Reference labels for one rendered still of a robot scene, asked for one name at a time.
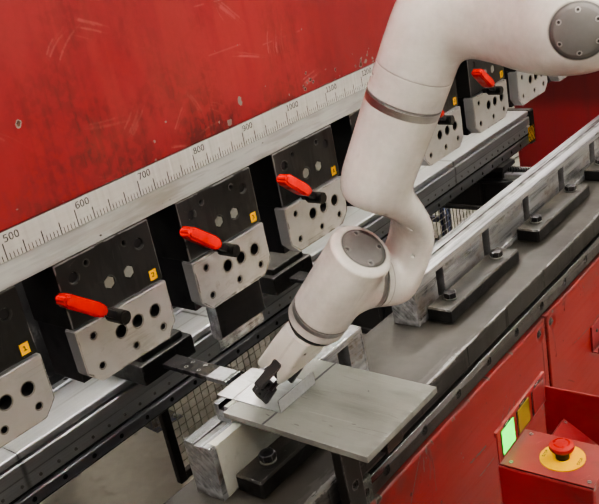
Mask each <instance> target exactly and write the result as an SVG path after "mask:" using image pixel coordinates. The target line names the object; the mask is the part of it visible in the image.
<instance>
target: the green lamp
mask: <svg viewBox="0 0 599 504"><path fill-rule="evenodd" d="M501 433H502V441H503V450H504V455H505V454H506V452H507V451H508V450H509V448H510V447H511V445H512V444H513V443H514V441H515V440H516V437H515V427H514V418H513V417H512V419H511V420H510V421H509V423H508V424H507V425H506V427H505V428H504V429H503V431H502V432H501Z"/></svg>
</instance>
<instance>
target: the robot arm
mask: <svg viewBox="0 0 599 504"><path fill-rule="evenodd" d="M468 59H475V60H481V61H485V62H490V63H493V64H497V65H500V66H504V67H507V68H509V69H513V70H516V71H520V72H524V73H528V74H534V75H544V76H575V75H583V74H588V73H592V72H597V71H599V0H396V2H395V4H394V6H393V9H392V11H391V14H390V17H389V20H388V23H387V26H386V29H385V32H384V35H383V38H382V41H381V44H380V47H379V50H378V53H377V57H376V60H375V63H374V66H373V69H372V73H371V76H370V79H369V82H368V85H367V88H366V91H365V95H364V98H363V101H362V105H361V108H360V111H359V114H358V118H357V121H356V124H355V128H354V131H353V134H352V137H351V141H350V144H349V147H348V150H347V154H346V157H345V160H344V164H343V167H342V172H341V179H340V188H341V192H342V195H343V196H344V198H345V199H346V200H347V202H349V203H350V204H351V205H353V206H355V207H357V208H359V209H361V210H364V211H367V212H370V213H374V214H378V215H381V216H384V217H387V218H390V219H391V222H390V228H389V232H388V236H387V239H386V242H385V243H384V242H383V241H382V240H381V239H380V238H379V237H378V236H377V235H375V234H374V233H373V232H371V231H369V230H367V229H364V228H362V227H358V226H344V227H341V228H339V229H337V230H336V231H335V232H334V233H333V234H332V236H331V237H330V239H329V241H328V242H327V244H326V246H325V247H324V249H323V251H322V252H321V254H320V255H319V257H318V259H317V260H316V262H315V264H314V265H313V267H312V269H311V270H310V272H309V274H308V275H307V277H306V279H305V280H304V282H303V284H302V285H301V287H300V289H299V290H298V292H297V294H296V295H295V297H294V299H293V300H292V302H291V304H290V306H289V310H288V315H289V317H288V319H289V321H288V322H287V323H286V324H285V326H284V327H283V328H282V329H281V330H280V331H279V333H278V334H277V335H276V336H275V338H274V339H273V340H272V342H271V343H270V344H269V346H268V347H267V349H266V350H265V352H264V353H263V354H262V356H261V357H260V359H259V361H258V365H259V366H260V367H261V368H264V367H266V366H267V368H266V369H265V370H264V372H263V373H262V374H261V376H260V377H259V378H258V379H257V380H256V381H255V383H254V384H255V385H254V387H253V388H252V391H253V392H254V393H255V395H256V396H257V397H258V398H259V399H261V400H262V401H263V402H264V403H265V404H268V403H269V401H270V400H271V398H272V397H273V395H274V394H275V392H276V391H277V388H276V387H277V386H278V385H279V384H282V383H284V382H285V381H286V380H288V381H289V382H290V383H293V382H294V381H295V380H296V379H297V377H298V376H299V374H300V373H301V371H302V370H303V367H304V366H305V365H306V364H308V363H309V362H310V361H311V360H312V359H313V358H315V357H316V356H317V355H318V354H319V353H320V351H321V350H322V349H323V348H324V346H328V345H330V344H332V343H335V342H337V341H338V340H339V339H340V338H341V337H342V336H343V335H344V333H345V332H346V331H347V330H348V328H349V326H350V325H351V323H352V322H353V320H354V319H355V318H356V317H357V316H358V315H359V314H361V313H363V312H364V311H367V310H369V309H372V308H378V307H387V306H394V305H399V304H402V303H404V302H406V301H408V300H409V299H411V298H412V297H413V296H414V294H415V293H416V291H417V290H418V288H419V286H420V284H421V282H422V279H423V277H424V274H425V272H426V269H427V267H428V264H429V261H430V258H431V254H432V251H433V247H434V229H433V225H432V221H431V219H430V216H429V214H428V212H427V211H426V209H425V207H424V206H423V204H422V203H421V201H420V200H419V198H418V197H417V195H416V194H415V192H414V182H415V180H416V177H417V174H418V172H419V169H420V167H421V164H422V161H423V159H424V156H425V154H426V151H427V149H428V146H429V144H430V141H431V138H432V136H433V133H434V131H435V128H436V126H437V123H438V121H439V118H440V115H441V113H442V110H443V107H444V105H445V102H446V99H447V97H448V94H449V91H450V89H451V86H452V83H453V81H454V78H455V76H456V73H457V70H458V68H459V66H460V64H461V63H462V62H463V61H465V60H468ZM273 376H274V377H275V378H276V381H275V382H274V383H273V382H272V381H271V380H270V379H271V378H272V377H273Z"/></svg>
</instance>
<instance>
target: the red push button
mask: <svg viewBox="0 0 599 504"><path fill-rule="evenodd" d="M574 448H575V446H574V443H573V441H572V440H570V439H568V438H564V437H559V438H555V439H553V440H551V441H550V443H549V449H550V451H551V452H552V453H554V454H555V458H556V459H557V460H558V461H567V460H569V458H570V456H569V454H570V453H572V452H573V450H574Z"/></svg>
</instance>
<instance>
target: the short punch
mask: <svg viewBox="0 0 599 504"><path fill-rule="evenodd" d="M265 309H266V308H265V303H264V299H263V295H262V290H261V286H260V281H259V279H258V280H257V281H255V282H254V283H252V284H250V285H249V286H247V287H246V288H244V289H243V290H241V291H240V292H238V293H237V294H235V295H234V296H232V297H231V298H229V299H228V300H226V301H225V302H223V303H222V304H220V305H219V306H217V307H215V308H214V309H212V308H207V307H206V311H207V315H208V319H209V322H210V326H211V330H212V334H213V337H214V338H215V339H218V342H219V346H220V350H221V351H222V350H224V349H225V348H227V347H228V346H229V345H231V344H232V343H234V342H235V341H236V340H238V339H239V338H241V337H242V336H243V335H245V334H246V333H248V332H249V331H250V330H252V329H253V328H255V327H256V326H257V325H259V324H260V323H262V322H263V321H264V317H263V313H262V312H263V311H264V310H265Z"/></svg>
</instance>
